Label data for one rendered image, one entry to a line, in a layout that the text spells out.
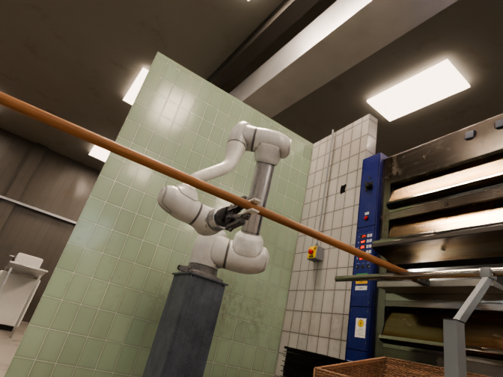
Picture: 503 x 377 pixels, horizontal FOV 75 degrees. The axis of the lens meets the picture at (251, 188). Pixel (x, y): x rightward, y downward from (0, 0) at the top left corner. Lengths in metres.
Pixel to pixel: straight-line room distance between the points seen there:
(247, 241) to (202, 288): 0.31
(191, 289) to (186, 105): 1.53
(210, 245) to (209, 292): 0.23
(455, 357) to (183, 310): 1.05
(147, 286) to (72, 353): 0.51
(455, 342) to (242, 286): 1.64
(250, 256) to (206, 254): 0.22
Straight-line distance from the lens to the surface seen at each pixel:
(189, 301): 1.63
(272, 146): 1.67
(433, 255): 1.98
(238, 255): 1.69
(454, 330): 1.17
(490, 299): 1.82
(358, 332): 2.13
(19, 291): 7.86
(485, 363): 1.80
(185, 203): 1.31
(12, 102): 1.01
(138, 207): 2.29
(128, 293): 2.23
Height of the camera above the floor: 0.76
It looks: 25 degrees up
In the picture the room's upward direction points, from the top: 14 degrees clockwise
